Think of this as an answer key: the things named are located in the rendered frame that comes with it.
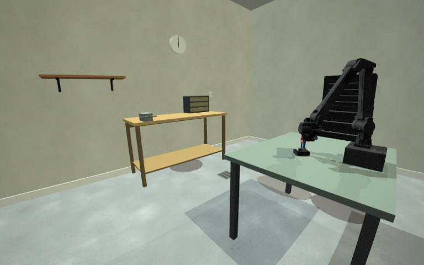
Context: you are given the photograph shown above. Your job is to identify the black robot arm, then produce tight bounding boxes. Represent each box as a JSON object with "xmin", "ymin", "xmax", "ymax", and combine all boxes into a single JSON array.
[{"xmin": 298, "ymin": 58, "xmax": 376, "ymax": 149}]

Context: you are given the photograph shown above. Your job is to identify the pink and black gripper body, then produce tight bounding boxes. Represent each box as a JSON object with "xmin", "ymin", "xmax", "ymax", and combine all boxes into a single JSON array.
[{"xmin": 301, "ymin": 133, "xmax": 318, "ymax": 141}]

